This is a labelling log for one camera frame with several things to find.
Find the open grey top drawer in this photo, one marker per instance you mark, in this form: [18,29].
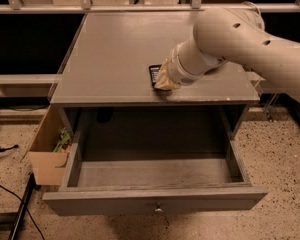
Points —
[112,169]

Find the small metal drawer knob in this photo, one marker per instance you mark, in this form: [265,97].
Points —
[158,208]

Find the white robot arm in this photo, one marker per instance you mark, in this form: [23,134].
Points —
[222,35]

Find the green item in box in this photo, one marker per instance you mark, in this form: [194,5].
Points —
[63,141]

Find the dark blue rxbar wrapper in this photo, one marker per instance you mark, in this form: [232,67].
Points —
[153,71]

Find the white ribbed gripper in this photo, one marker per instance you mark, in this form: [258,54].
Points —
[177,73]

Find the upper metal rail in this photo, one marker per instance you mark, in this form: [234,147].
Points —
[54,9]

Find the grey wooden cabinet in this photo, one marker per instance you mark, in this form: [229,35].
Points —
[109,67]

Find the black bar on floor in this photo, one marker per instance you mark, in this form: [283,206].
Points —
[18,221]

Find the brown cardboard box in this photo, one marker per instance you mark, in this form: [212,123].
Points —
[48,165]

